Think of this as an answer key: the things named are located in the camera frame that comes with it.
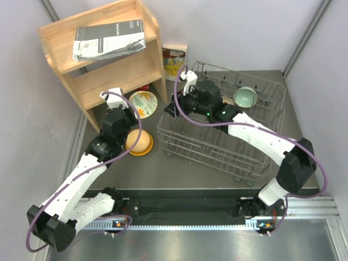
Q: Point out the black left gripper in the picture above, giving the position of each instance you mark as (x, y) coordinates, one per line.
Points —
(133, 119)

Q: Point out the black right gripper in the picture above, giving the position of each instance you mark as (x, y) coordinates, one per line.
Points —
(182, 99)

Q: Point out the grey wire dish rack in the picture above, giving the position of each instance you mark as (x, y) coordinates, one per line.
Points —
(216, 149)

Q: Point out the yellow plastic bowl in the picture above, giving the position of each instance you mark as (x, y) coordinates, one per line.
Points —
(144, 152)

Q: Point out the floral patterned ceramic bowl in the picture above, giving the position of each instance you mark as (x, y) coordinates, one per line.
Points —
(227, 100)

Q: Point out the pale green ceramic bowl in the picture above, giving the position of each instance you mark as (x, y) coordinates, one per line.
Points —
(245, 97)

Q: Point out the beige bird-pattern bowl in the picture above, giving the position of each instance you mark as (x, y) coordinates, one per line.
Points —
(143, 142)

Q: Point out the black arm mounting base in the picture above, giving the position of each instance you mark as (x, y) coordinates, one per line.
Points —
(192, 207)

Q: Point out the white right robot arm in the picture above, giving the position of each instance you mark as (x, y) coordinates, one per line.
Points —
(294, 158)

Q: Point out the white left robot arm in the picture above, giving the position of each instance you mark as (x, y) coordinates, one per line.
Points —
(58, 219)

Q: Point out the small red object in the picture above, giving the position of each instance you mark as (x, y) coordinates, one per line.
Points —
(144, 88)

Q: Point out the colourful paperback book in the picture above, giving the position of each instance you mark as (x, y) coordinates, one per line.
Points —
(174, 56)

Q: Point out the wooden two-tier shelf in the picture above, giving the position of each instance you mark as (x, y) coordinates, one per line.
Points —
(129, 73)

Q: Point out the grey spiral-bound manual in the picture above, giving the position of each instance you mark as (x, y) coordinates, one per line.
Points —
(106, 41)

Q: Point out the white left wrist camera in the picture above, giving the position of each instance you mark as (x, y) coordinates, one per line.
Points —
(114, 100)

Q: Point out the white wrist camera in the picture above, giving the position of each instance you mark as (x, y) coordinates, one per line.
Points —
(189, 78)
(114, 100)

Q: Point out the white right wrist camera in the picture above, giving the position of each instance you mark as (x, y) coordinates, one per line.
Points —
(189, 78)

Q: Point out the aluminium rail with cable duct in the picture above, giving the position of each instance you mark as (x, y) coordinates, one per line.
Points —
(295, 208)

